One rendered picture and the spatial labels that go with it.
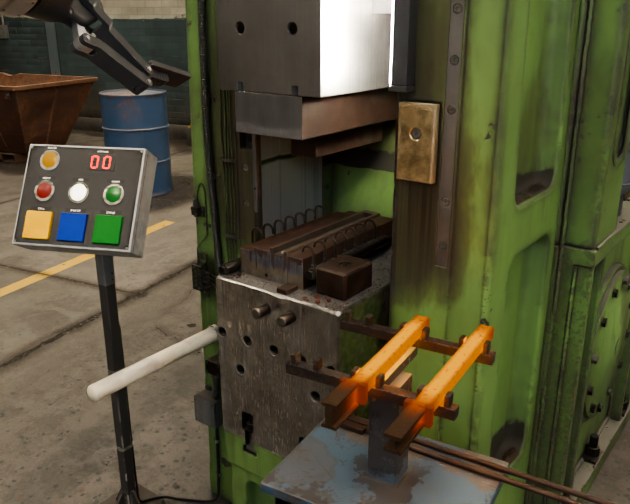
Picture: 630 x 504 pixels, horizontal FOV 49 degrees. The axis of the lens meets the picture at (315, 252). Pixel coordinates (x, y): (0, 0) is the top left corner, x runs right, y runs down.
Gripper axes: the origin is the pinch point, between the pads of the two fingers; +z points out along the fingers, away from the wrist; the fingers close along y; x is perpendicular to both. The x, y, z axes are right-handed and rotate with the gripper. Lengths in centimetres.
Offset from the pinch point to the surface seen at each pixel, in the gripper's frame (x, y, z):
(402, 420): 2, 57, 28
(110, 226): -78, -4, 59
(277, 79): -19, -17, 60
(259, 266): -46, 18, 73
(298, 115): -17, -8, 61
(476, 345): 6, 50, 57
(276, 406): -55, 51, 76
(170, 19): -413, -418, 562
